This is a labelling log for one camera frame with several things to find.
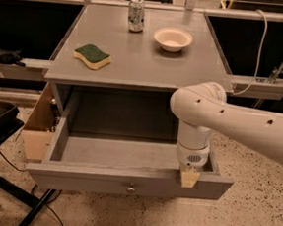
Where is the black stand leg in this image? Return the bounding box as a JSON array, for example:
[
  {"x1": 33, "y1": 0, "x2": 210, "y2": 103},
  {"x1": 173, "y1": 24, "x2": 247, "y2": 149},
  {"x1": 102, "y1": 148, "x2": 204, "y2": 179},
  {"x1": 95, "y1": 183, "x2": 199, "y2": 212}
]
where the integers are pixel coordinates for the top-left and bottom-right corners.
[{"x1": 18, "y1": 189, "x2": 55, "y2": 226}]

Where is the black floor cable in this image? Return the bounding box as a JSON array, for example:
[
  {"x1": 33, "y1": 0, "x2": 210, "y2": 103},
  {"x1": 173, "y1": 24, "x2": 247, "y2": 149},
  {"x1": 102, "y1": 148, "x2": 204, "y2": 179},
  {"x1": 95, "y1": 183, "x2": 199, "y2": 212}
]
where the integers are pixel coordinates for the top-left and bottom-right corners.
[{"x1": 0, "y1": 147, "x2": 76, "y2": 226}]

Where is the cardboard box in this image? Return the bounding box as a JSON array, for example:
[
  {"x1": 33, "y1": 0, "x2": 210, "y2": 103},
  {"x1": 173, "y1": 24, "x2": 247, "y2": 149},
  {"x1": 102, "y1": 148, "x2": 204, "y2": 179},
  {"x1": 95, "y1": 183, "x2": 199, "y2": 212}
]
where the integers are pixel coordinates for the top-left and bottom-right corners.
[{"x1": 22, "y1": 83, "x2": 60, "y2": 161}]

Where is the green yellow sponge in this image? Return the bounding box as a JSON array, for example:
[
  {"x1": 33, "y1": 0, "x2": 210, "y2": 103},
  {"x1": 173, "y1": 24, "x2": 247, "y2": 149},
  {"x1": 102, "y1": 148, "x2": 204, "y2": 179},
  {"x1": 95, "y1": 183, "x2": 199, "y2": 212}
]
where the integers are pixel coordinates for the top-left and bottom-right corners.
[{"x1": 73, "y1": 44, "x2": 111, "y2": 70}]

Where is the white bowl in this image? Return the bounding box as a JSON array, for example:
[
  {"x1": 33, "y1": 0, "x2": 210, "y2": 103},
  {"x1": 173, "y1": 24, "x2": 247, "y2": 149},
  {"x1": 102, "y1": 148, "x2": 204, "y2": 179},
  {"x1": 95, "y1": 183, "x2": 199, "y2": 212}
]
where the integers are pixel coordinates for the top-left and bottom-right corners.
[{"x1": 154, "y1": 27, "x2": 192, "y2": 52}]

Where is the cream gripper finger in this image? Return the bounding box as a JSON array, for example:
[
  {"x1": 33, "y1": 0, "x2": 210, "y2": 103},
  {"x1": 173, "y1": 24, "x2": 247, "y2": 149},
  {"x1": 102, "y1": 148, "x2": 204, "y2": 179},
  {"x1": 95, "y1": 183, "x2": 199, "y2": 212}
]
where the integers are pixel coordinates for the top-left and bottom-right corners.
[{"x1": 179, "y1": 166, "x2": 199, "y2": 188}]

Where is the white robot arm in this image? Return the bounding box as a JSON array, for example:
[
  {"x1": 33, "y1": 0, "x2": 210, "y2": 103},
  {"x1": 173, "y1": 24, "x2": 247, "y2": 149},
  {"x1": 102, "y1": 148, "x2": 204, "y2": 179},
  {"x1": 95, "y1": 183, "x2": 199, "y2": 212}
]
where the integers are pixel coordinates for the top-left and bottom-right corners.
[{"x1": 170, "y1": 82, "x2": 283, "y2": 188}]

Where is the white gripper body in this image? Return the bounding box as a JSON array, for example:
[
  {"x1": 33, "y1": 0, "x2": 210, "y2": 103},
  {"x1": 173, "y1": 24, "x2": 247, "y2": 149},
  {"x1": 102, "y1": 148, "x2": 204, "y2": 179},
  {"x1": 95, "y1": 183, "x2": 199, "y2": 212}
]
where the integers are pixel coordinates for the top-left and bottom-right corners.
[{"x1": 177, "y1": 121, "x2": 212, "y2": 169}]

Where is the metal rail frame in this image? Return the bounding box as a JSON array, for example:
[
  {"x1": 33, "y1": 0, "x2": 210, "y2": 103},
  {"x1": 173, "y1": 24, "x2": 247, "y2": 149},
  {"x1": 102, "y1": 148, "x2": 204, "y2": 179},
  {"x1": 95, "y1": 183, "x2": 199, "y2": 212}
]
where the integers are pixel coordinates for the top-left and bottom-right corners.
[{"x1": 0, "y1": 0, "x2": 283, "y2": 102}]

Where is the white cable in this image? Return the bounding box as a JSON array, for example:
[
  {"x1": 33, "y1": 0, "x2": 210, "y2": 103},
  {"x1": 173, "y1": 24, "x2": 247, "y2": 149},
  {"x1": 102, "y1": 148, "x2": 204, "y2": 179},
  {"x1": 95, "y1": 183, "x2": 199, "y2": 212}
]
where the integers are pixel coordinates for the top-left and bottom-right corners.
[{"x1": 231, "y1": 7, "x2": 270, "y2": 98}]

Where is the silver soda can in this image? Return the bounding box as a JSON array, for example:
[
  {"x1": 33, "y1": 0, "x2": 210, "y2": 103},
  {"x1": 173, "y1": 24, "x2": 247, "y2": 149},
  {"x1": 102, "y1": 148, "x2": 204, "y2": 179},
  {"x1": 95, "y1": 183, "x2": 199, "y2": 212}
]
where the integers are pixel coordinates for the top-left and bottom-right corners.
[{"x1": 127, "y1": 0, "x2": 145, "y2": 33}]

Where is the grey top drawer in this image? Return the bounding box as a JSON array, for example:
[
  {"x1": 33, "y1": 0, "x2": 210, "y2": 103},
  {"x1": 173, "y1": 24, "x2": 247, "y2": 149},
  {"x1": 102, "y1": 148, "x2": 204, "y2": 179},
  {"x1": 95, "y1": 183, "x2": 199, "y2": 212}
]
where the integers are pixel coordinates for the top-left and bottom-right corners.
[{"x1": 27, "y1": 108, "x2": 234, "y2": 199}]

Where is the grey drawer cabinet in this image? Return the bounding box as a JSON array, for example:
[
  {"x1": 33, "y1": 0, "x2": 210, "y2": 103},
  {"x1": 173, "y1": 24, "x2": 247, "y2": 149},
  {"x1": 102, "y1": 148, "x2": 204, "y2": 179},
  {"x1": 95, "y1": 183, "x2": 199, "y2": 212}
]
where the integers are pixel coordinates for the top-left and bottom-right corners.
[{"x1": 45, "y1": 4, "x2": 231, "y2": 142}]

